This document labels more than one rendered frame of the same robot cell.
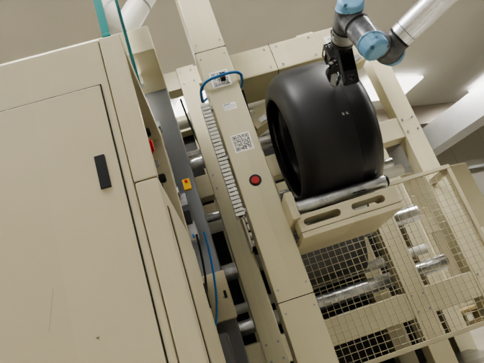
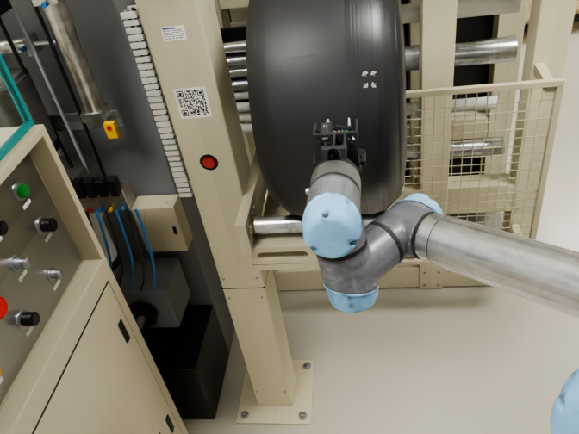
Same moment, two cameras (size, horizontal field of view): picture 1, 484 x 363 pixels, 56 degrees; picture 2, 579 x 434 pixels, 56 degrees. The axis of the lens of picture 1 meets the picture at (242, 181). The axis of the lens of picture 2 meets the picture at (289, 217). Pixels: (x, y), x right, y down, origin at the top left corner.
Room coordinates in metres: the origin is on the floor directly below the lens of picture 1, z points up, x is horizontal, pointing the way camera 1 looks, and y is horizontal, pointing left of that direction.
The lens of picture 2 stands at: (0.52, -0.55, 1.75)
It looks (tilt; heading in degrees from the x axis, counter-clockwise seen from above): 38 degrees down; 17
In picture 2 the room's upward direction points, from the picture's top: 10 degrees counter-clockwise
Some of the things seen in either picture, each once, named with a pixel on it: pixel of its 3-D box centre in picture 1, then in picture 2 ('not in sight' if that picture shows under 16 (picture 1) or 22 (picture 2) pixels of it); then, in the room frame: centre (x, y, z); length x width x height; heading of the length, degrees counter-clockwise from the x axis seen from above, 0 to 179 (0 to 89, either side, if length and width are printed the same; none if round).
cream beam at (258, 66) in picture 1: (285, 67); not in sight; (1.99, -0.39, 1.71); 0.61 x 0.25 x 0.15; 96
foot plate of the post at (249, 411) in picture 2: not in sight; (277, 389); (1.64, -0.04, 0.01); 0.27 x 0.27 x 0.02; 6
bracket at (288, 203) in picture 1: (287, 220); (256, 192); (1.66, -0.12, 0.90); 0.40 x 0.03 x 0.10; 6
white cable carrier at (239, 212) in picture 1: (223, 158); (164, 110); (1.60, 0.04, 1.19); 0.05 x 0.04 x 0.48; 6
